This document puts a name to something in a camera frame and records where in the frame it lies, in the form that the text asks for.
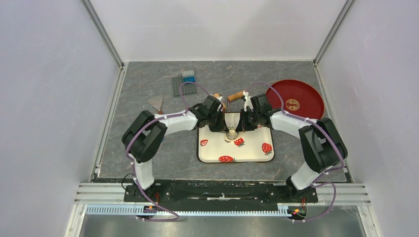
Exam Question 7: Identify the metal ring cutter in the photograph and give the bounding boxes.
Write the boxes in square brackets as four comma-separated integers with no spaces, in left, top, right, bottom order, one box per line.
[226,128,239,141]

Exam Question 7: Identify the strawberry print enamel tray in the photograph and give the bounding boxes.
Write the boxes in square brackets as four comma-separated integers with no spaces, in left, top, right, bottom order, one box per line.
[197,113,275,163]

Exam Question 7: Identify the wooden dough roller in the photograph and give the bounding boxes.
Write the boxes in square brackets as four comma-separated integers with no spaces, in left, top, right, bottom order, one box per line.
[213,91,244,110]

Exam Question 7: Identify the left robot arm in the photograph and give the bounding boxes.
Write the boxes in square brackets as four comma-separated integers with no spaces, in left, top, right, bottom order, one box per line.
[122,95,229,201]

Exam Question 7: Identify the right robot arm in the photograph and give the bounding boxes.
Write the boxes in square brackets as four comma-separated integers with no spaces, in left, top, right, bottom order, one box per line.
[235,91,348,201]

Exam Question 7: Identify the white dough ball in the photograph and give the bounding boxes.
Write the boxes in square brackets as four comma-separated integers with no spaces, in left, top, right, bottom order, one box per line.
[224,132,243,143]

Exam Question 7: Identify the grey lego baseplate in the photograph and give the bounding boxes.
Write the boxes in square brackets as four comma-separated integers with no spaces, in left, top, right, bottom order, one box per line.
[171,76,197,97]

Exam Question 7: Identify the blue grey lego bricks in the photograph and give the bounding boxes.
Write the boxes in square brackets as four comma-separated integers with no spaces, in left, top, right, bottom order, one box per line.
[182,70,196,82]

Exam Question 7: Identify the red round plate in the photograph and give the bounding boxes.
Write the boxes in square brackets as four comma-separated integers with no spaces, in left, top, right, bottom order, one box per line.
[266,79,325,119]

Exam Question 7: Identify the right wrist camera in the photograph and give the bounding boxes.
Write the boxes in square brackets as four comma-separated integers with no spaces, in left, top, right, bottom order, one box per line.
[243,91,253,112]

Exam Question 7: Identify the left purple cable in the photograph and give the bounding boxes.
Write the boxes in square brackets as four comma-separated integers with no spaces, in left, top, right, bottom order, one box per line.
[126,81,212,222]

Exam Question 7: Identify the purple cable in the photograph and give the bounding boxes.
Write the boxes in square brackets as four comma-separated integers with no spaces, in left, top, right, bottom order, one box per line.
[244,82,346,224]
[126,81,212,222]

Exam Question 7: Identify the metal scraper wooden handle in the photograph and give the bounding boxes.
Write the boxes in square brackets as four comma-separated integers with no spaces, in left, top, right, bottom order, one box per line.
[147,95,164,115]

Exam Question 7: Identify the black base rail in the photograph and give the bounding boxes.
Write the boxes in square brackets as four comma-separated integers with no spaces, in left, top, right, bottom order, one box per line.
[124,179,318,212]

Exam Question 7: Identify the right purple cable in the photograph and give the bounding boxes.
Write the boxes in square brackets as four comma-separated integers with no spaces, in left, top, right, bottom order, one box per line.
[244,82,346,224]

